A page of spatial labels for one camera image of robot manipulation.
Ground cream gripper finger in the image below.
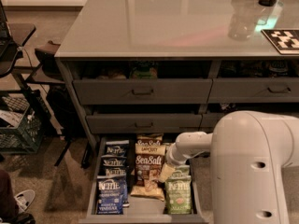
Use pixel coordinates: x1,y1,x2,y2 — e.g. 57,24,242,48
158,163,176,183

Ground brown sea salt chip bag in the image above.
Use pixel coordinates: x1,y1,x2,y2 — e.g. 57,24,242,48
131,154,164,201

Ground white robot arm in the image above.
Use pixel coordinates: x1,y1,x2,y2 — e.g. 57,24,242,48
159,110,299,224

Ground front green kettle chip bag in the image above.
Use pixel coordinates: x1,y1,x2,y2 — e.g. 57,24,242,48
165,175,192,215

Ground rear brown chip bag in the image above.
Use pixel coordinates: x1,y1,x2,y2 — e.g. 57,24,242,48
136,133,164,146

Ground open bottom left drawer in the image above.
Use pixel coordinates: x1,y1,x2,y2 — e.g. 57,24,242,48
78,135,208,224

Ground blue kettle chip bag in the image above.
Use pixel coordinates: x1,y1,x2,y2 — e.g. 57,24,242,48
102,155,127,167
105,140,130,157
96,176,123,215
104,166,130,207

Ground front blue kettle chip bag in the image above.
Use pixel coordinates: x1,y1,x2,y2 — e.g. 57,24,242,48
96,176,123,215

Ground rear blue kettle chip bag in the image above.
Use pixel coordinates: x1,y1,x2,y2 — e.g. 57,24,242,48
105,140,130,157

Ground top left drawer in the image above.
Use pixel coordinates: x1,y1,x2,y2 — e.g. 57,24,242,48
72,61,214,105

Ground middle left drawer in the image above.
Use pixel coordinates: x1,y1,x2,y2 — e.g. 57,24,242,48
86,105,202,133

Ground green bag in top drawer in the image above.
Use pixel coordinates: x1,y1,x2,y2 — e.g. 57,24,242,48
130,61,158,79

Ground grey cabinet counter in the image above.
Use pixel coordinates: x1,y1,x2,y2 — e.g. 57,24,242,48
56,0,299,145

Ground top right drawer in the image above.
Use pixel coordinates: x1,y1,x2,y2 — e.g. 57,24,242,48
207,60,299,105

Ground white sneaker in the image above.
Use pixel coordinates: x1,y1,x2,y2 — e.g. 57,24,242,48
14,189,36,213

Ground dark stool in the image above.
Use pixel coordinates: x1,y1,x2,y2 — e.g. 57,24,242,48
30,40,85,166

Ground green plastic crate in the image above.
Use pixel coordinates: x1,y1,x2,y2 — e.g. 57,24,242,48
0,91,44,154

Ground black white fiducial marker board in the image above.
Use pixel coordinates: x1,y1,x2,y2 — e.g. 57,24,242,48
262,29,299,55

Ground person leg dark trousers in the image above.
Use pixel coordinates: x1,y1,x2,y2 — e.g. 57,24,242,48
0,170,19,221

